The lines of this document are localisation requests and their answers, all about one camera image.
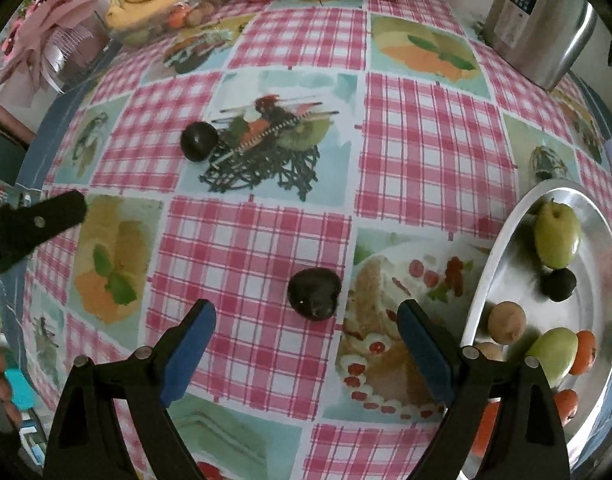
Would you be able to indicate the orange tangerine right upper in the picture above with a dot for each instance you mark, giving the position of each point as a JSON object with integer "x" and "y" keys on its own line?
{"x": 586, "y": 353}

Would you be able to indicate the brown kiwi upper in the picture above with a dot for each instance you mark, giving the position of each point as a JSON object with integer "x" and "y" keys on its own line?
{"x": 506, "y": 322}

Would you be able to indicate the silver metal plate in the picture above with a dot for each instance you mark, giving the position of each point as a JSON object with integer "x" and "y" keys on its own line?
{"x": 512, "y": 272}

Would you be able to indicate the dark plum on plate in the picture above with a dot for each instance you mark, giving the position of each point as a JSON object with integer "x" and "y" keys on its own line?
{"x": 558, "y": 285}

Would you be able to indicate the brown kiwi lower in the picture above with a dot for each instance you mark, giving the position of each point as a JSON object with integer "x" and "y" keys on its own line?
{"x": 491, "y": 351}

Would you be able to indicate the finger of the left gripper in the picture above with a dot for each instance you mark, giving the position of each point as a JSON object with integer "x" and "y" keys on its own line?
{"x": 24, "y": 229}

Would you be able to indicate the green pear lower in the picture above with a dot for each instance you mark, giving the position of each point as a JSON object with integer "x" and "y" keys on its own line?
{"x": 556, "y": 351}

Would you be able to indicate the pink checkered tablecloth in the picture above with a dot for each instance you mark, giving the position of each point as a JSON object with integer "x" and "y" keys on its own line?
{"x": 380, "y": 140}

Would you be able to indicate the green pear upper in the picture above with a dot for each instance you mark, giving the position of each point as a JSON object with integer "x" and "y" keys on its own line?
{"x": 557, "y": 234}

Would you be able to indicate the stainless steel thermos jug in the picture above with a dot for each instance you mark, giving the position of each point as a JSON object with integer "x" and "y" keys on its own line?
{"x": 541, "y": 39}

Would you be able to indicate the clear plastic fruit tray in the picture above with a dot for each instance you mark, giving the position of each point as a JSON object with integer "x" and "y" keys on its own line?
{"x": 188, "y": 13}

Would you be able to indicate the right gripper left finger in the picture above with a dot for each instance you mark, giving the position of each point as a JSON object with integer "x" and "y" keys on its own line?
{"x": 85, "y": 440}

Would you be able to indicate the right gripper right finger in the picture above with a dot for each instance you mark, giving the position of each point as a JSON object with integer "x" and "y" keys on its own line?
{"x": 527, "y": 438}

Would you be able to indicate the dark plum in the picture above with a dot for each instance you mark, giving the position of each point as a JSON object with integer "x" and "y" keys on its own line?
{"x": 313, "y": 293}
{"x": 197, "y": 140}
{"x": 558, "y": 285}

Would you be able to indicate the orange tangerine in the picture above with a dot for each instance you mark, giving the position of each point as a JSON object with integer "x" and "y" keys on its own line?
{"x": 566, "y": 403}
{"x": 586, "y": 353}
{"x": 485, "y": 428}

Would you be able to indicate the pink flower bouquet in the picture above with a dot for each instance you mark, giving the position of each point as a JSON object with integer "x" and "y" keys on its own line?
{"x": 54, "y": 44}

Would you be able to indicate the orange tangerine front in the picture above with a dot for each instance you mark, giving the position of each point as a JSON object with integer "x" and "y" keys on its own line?
{"x": 485, "y": 428}

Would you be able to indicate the orange tangerine right lower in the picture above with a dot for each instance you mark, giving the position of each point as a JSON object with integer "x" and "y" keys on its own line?
{"x": 566, "y": 403}

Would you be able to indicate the brown kiwi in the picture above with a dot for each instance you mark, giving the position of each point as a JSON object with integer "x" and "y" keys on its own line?
{"x": 506, "y": 322}
{"x": 491, "y": 351}

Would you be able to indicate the green pear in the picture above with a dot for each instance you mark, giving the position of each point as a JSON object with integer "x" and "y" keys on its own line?
{"x": 556, "y": 351}
{"x": 557, "y": 234}

